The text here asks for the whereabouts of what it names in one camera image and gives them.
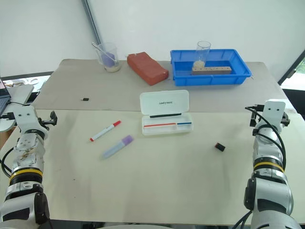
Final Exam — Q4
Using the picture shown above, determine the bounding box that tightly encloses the red brick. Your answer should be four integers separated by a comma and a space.
126, 52, 170, 86

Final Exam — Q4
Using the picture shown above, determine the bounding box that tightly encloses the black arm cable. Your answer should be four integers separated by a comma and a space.
0, 112, 16, 179
244, 104, 287, 170

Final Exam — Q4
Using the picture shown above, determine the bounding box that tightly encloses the glass beaker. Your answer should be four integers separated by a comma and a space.
95, 42, 122, 73

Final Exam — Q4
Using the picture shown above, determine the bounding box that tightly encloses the white marker with red cap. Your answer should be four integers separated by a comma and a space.
89, 120, 122, 143

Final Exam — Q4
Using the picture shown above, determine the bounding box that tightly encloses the metal spoon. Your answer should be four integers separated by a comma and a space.
91, 42, 119, 64

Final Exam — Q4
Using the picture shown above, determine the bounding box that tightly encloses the metal pole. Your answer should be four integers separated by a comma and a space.
81, 0, 103, 45

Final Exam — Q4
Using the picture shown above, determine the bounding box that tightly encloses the cream table mat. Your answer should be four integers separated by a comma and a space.
0, 109, 305, 225

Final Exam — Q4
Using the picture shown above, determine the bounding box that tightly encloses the beige table cloth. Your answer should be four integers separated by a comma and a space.
31, 59, 289, 113

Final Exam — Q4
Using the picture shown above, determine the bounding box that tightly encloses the blue plastic bin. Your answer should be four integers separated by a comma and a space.
170, 49, 253, 87

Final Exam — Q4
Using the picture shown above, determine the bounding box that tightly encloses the dark window frame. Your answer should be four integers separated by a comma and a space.
277, 49, 305, 85

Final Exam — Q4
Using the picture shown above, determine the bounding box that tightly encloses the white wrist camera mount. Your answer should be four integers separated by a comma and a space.
13, 105, 48, 134
260, 100, 286, 131

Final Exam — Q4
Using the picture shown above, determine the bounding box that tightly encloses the dark side desk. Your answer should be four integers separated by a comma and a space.
0, 71, 54, 93

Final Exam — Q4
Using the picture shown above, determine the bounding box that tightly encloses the laptop computer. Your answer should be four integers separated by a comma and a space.
0, 77, 12, 115

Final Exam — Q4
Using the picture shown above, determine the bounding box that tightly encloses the red pen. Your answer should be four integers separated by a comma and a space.
143, 123, 177, 128

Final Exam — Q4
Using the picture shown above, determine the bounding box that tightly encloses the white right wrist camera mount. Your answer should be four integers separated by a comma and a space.
260, 100, 286, 131

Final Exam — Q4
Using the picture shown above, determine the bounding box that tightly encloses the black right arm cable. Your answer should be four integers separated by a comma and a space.
244, 104, 287, 170

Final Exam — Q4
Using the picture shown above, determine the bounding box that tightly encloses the purple block in beaker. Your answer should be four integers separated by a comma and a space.
101, 51, 116, 68

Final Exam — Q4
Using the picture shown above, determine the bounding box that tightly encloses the black pen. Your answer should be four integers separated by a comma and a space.
149, 113, 183, 119

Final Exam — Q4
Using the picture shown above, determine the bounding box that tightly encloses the white open pencil case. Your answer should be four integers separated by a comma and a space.
139, 89, 194, 137

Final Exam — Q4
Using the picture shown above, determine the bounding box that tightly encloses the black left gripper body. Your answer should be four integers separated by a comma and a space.
35, 117, 52, 131

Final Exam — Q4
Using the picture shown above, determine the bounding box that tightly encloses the purple highlighter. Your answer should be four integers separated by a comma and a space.
102, 135, 134, 159

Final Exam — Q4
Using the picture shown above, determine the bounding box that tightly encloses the wooden block with holes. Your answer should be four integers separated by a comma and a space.
191, 66, 233, 76

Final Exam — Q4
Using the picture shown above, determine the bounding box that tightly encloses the clear plastic cup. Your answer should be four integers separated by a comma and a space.
193, 41, 212, 70

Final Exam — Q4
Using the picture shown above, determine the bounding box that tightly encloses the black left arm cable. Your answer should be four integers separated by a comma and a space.
0, 112, 16, 179

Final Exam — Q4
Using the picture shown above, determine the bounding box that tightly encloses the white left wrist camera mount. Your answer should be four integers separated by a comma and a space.
13, 105, 48, 134

